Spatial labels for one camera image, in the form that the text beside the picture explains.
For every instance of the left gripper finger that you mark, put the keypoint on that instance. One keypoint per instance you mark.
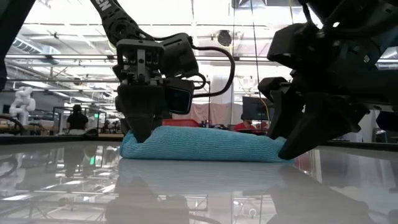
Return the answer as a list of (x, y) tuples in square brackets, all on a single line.
[(141, 109)]

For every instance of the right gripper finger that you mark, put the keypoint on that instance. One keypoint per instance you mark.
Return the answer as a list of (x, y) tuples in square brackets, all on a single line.
[(329, 121), (287, 115)]

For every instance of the blue microfibre towel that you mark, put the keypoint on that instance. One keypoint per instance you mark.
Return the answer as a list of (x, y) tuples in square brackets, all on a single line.
[(202, 144)]

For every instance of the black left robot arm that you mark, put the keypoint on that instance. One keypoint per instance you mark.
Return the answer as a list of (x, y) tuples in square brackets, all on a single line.
[(116, 21)]

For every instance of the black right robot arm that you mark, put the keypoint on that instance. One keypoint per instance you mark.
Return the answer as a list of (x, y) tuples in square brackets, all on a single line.
[(351, 12)]

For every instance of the red chair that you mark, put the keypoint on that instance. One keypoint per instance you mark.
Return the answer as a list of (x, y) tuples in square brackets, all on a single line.
[(263, 125)]

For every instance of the large black monitor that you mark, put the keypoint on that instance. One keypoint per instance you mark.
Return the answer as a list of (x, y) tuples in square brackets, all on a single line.
[(255, 108)]

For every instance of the red bin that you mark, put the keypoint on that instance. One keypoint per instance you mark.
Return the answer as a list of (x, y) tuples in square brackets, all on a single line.
[(180, 123)]

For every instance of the person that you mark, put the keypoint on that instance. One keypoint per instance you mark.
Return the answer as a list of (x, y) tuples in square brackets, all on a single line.
[(77, 119), (245, 125)]

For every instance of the grey bin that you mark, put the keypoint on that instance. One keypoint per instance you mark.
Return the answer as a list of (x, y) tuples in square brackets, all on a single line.
[(384, 134)]

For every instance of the white building column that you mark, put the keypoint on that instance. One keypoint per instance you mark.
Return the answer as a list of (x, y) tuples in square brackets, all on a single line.
[(222, 84)]

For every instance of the pink hanging cloth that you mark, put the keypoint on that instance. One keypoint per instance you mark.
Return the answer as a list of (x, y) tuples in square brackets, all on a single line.
[(214, 112)]

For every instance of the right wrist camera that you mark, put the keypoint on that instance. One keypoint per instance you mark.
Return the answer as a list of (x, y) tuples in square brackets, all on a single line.
[(273, 87)]

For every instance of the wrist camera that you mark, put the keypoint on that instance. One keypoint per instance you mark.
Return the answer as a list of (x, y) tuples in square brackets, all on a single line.
[(180, 98), (273, 87)]

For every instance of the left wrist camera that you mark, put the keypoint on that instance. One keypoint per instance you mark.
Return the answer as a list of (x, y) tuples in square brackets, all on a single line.
[(180, 98)]

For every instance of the black stand frame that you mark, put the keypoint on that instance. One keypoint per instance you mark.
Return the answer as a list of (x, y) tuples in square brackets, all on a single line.
[(209, 90)]

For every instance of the long ceiling light rail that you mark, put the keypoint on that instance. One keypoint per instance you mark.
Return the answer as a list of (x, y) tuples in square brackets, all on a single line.
[(62, 57)]

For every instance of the black frame cart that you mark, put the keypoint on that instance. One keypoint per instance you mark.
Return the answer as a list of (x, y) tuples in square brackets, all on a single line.
[(59, 108)]

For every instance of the black table edge frame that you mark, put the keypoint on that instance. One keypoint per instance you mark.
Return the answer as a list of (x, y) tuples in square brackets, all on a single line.
[(46, 139)]

